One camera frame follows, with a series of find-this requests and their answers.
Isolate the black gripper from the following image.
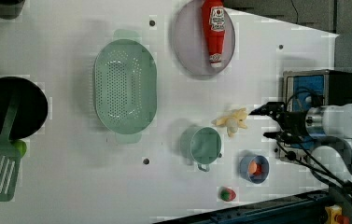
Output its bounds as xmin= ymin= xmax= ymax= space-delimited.
xmin=249 ymin=102 xmax=308 ymax=144

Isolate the yellow peeled toy banana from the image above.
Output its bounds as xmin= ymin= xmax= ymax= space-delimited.
xmin=212 ymin=108 xmax=247 ymax=138

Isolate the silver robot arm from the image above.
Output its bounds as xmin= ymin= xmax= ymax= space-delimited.
xmin=250 ymin=102 xmax=352 ymax=175

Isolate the toy toaster oven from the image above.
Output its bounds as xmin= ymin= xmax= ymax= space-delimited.
xmin=278 ymin=70 xmax=352 ymax=150

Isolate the orange toy egg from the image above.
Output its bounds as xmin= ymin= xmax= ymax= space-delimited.
xmin=248 ymin=161 xmax=258 ymax=175

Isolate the green pot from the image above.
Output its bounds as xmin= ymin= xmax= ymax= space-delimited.
xmin=180 ymin=126 xmax=222 ymax=172

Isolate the red toy strawberry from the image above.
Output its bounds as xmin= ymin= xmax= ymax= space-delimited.
xmin=219 ymin=187 xmax=236 ymax=202

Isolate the yellow emergency stop box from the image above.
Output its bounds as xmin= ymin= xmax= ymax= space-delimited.
xmin=325 ymin=205 xmax=350 ymax=224

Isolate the grey round plate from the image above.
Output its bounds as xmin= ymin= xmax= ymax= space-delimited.
xmin=172 ymin=0 xmax=235 ymax=76

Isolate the red ketchup bottle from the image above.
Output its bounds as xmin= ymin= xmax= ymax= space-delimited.
xmin=201 ymin=0 xmax=226 ymax=68

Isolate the green oval colander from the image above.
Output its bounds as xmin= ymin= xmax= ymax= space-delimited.
xmin=93 ymin=29 xmax=157 ymax=144

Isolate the black round pan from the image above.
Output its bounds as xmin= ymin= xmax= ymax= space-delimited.
xmin=0 ymin=76 xmax=49 ymax=141

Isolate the small green toy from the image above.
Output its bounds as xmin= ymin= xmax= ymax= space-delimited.
xmin=11 ymin=140 xmax=27 ymax=157

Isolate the green slotted spatula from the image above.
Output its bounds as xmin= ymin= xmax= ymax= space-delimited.
xmin=0 ymin=93 xmax=21 ymax=202

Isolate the dark cup at corner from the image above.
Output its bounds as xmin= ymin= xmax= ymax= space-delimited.
xmin=0 ymin=0 xmax=26 ymax=20

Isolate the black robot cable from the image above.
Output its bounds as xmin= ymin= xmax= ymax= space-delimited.
xmin=275 ymin=136 xmax=352 ymax=200

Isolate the blue metal frame rail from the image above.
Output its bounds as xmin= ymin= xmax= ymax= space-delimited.
xmin=156 ymin=190 xmax=333 ymax=224

